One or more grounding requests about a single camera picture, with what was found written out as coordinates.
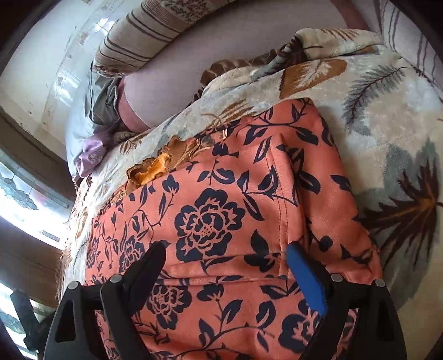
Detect orange black floral garment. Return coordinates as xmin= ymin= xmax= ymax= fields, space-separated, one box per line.
xmin=86 ymin=98 xmax=382 ymax=359

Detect cream leaf pattern blanket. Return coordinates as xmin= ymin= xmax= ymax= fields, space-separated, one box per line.
xmin=59 ymin=29 xmax=442 ymax=359

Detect patterned glass window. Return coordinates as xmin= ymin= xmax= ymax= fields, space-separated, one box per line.
xmin=1 ymin=151 xmax=74 ymax=251

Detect grey blue crumpled clothes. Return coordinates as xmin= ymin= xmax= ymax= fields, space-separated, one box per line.
xmin=65 ymin=68 xmax=121 ymax=177

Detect striped floral pillow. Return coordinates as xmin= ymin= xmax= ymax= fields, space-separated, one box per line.
xmin=353 ymin=0 xmax=442 ymax=97

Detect long striped bolster pillow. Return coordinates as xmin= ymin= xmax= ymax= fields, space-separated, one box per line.
xmin=92 ymin=0 xmax=230 ymax=78

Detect purple floral cloth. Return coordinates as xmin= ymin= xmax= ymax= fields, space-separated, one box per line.
xmin=74 ymin=132 xmax=113 ymax=178

